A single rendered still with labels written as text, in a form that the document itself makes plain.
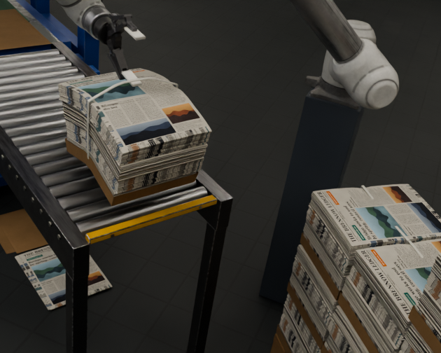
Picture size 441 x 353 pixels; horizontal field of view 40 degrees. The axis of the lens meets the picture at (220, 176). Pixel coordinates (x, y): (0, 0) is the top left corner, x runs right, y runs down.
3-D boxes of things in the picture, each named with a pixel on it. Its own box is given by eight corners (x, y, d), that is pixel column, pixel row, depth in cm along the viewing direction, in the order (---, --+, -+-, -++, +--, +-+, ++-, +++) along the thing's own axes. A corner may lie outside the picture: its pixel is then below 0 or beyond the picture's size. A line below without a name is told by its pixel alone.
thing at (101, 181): (195, 182, 187) (199, 173, 184) (111, 206, 172) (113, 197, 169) (170, 146, 195) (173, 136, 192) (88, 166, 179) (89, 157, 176)
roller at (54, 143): (141, 136, 228) (142, 125, 225) (17, 164, 202) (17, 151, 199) (134, 130, 231) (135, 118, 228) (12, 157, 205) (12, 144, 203)
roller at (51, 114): (117, 113, 240) (117, 101, 237) (-3, 136, 215) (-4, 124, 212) (110, 107, 243) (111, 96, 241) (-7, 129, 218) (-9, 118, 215)
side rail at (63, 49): (229, 226, 201) (234, 197, 195) (215, 231, 198) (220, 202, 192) (62, 64, 286) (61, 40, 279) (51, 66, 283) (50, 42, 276)
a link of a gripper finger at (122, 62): (108, 38, 175) (106, 40, 176) (120, 75, 175) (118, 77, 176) (120, 37, 177) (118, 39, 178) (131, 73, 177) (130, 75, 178)
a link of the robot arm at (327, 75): (355, 71, 229) (370, 15, 217) (373, 93, 214) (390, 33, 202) (314, 68, 225) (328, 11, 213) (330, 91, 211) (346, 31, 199)
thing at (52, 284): (113, 287, 264) (113, 285, 264) (50, 310, 249) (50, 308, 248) (76, 237, 288) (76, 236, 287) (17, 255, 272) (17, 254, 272)
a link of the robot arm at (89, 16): (108, 31, 188) (117, 39, 185) (81, 35, 184) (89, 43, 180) (110, 3, 183) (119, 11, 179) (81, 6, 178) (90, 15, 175)
